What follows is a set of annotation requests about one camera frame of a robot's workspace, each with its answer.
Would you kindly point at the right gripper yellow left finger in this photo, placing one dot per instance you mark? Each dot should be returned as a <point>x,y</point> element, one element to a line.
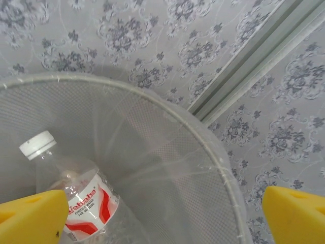
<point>30,221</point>

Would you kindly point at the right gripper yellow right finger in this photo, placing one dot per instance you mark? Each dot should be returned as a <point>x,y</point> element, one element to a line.
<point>299,221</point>

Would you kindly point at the white cap bottle red-white label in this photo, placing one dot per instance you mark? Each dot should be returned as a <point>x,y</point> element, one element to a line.
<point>86,203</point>

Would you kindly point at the grey metal mesh bin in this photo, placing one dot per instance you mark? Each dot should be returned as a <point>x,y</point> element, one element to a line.
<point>76,114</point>

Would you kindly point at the aluminium frame post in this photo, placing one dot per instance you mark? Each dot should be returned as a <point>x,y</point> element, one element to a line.
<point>254,63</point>

